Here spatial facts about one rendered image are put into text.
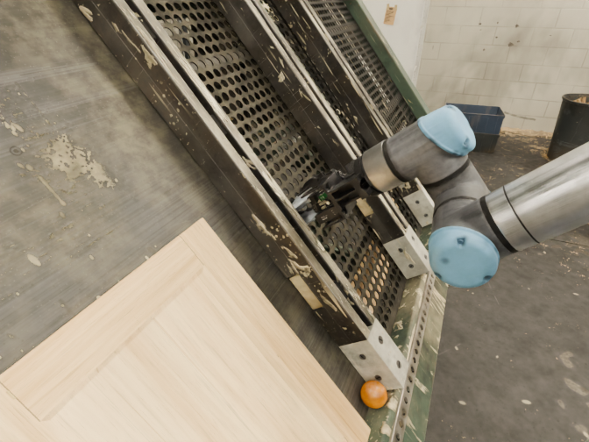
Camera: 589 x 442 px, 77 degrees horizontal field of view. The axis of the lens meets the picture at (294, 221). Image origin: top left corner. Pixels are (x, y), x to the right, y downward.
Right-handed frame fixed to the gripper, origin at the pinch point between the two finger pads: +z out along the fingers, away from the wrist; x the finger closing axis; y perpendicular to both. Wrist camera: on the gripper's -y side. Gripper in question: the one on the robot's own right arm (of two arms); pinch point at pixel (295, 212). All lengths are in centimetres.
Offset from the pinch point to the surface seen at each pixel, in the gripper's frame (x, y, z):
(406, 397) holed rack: 40.9, 10.2, -3.4
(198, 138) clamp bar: -21.5, 11.5, -1.9
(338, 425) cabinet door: 30.4, 24.3, -0.2
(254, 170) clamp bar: -11.8, 7.5, -4.2
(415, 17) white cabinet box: -37, -352, 27
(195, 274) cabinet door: -4.8, 27.4, -0.3
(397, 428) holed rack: 40.3, 17.3, -3.7
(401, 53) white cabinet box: -18, -351, 53
